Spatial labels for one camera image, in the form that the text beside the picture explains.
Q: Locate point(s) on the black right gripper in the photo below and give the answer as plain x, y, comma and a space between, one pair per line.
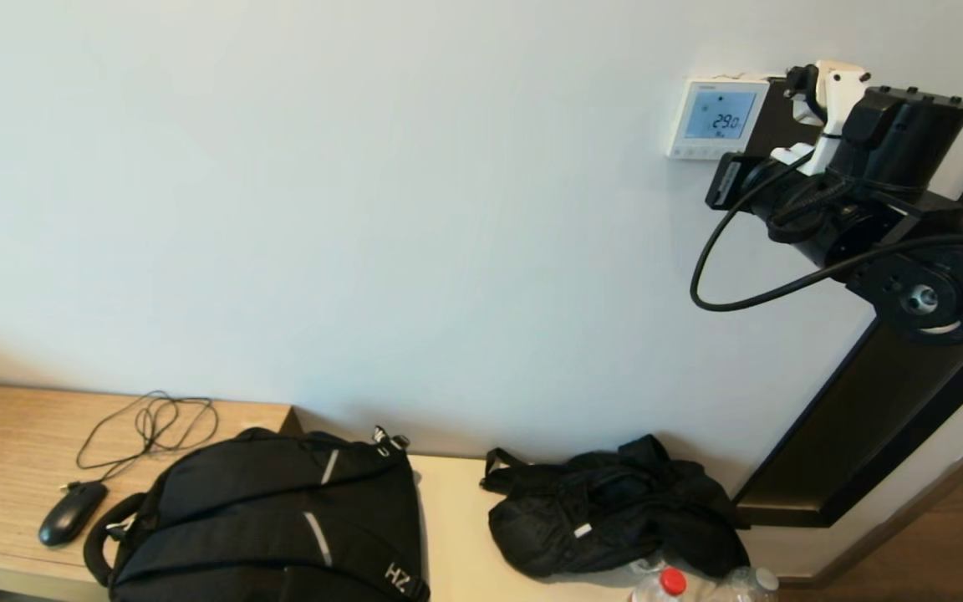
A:
726, 184

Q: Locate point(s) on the white wall thermostat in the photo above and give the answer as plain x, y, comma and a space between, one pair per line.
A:
720, 113

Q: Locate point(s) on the crumpled black nylon bag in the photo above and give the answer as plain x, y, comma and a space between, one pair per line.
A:
607, 510

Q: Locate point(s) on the brown wooden baseboard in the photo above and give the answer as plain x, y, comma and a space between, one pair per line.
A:
916, 502

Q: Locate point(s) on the red cap water bottle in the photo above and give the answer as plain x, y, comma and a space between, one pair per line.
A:
672, 581

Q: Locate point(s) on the white cap plastic bottle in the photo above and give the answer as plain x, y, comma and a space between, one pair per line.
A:
749, 585

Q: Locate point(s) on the black backpack with HZ print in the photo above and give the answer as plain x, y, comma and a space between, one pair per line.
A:
264, 502

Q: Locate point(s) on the black computer mouse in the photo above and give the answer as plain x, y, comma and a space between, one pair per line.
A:
72, 514

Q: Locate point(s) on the black wall switch panel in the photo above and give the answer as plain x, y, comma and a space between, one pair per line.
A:
782, 134

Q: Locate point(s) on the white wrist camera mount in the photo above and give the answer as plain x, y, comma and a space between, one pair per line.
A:
837, 84

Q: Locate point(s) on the dark brown door frame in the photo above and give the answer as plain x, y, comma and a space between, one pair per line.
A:
891, 418

